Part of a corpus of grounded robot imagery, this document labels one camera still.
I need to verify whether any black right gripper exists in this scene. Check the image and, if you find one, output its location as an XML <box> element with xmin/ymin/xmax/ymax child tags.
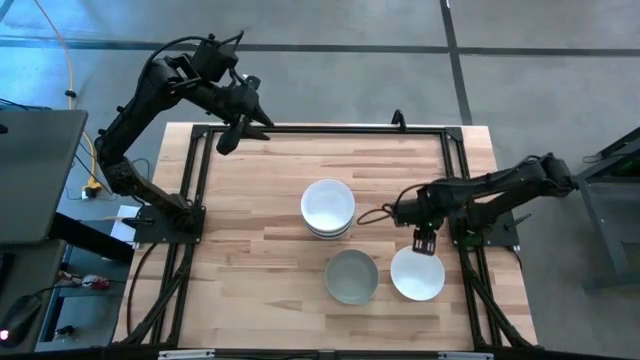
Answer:
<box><xmin>391</xmin><ymin>186</ymin><xmax>449</xmax><ymax>256</ymax></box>

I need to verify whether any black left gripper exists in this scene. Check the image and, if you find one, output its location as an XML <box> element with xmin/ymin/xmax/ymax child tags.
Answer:
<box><xmin>214</xmin><ymin>74</ymin><xmax>275</xmax><ymax>157</ymax></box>

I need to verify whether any white bowl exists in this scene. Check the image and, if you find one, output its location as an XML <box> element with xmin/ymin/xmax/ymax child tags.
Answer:
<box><xmin>300</xmin><ymin>178</ymin><xmax>357</xmax><ymax>234</ymax></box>
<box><xmin>389</xmin><ymin>244</ymin><xmax>446</xmax><ymax>302</ymax></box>
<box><xmin>305</xmin><ymin>227</ymin><xmax>354</xmax><ymax>242</ymax></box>

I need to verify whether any grey bowl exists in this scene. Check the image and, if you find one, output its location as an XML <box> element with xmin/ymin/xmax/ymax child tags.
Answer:
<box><xmin>324</xmin><ymin>248</ymin><xmax>380</xmax><ymax>306</ymax></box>

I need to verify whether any white paper sheet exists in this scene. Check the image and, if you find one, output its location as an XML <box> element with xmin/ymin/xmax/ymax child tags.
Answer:
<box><xmin>109</xmin><ymin>204</ymin><xmax>144</xmax><ymax>246</ymax></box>

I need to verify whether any yellow power plug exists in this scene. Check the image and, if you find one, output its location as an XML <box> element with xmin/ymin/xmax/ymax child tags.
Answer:
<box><xmin>81</xmin><ymin>180</ymin><xmax>105</xmax><ymax>200</ymax></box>

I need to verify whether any grey metal cart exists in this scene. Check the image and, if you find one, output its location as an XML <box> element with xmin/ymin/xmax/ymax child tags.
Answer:
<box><xmin>574</xmin><ymin>127</ymin><xmax>640</xmax><ymax>291</ymax></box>

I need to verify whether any grey laptop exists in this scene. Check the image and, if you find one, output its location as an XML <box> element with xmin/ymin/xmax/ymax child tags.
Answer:
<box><xmin>0</xmin><ymin>109</ymin><xmax>89</xmax><ymax>246</ymax></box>

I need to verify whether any red white small item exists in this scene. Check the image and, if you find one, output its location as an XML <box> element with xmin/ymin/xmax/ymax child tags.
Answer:
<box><xmin>57</xmin><ymin>269</ymin><xmax>112</xmax><ymax>292</ymax></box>

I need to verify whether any dark desk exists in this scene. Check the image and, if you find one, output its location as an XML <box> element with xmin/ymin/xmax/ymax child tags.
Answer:
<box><xmin>0</xmin><ymin>212</ymin><xmax>136</xmax><ymax>354</ymax></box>

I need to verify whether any black computer mouse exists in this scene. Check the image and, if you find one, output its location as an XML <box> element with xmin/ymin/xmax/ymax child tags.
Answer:
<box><xmin>0</xmin><ymin>293</ymin><xmax>44</xmax><ymax>349</ymax></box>

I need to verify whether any black aluminium table frame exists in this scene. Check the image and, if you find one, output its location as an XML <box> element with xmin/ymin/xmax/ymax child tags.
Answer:
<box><xmin>112</xmin><ymin>122</ymin><xmax>539</xmax><ymax>360</ymax></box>

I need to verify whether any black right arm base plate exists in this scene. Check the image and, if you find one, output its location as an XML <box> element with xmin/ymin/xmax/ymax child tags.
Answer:
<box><xmin>447</xmin><ymin>207</ymin><xmax>521</xmax><ymax>249</ymax></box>

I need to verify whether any black floor cable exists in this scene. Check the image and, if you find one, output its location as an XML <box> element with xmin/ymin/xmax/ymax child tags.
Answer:
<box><xmin>63</xmin><ymin>141</ymin><xmax>154</xmax><ymax>201</ymax></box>

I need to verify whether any silver metal bracket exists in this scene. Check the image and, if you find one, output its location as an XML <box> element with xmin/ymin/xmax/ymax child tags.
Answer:
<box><xmin>437</xmin><ymin>351</ymin><xmax>495</xmax><ymax>360</ymax></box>
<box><xmin>158</xmin><ymin>349</ymin><xmax>216</xmax><ymax>360</ymax></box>

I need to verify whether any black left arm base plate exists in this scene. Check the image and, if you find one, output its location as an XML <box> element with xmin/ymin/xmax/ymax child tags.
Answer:
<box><xmin>133</xmin><ymin>204</ymin><xmax>207</xmax><ymax>245</ymax></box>

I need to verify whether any yellow floor cable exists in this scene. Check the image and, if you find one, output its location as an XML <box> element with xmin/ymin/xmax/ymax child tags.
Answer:
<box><xmin>32</xmin><ymin>0</ymin><xmax>101</xmax><ymax>189</ymax></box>

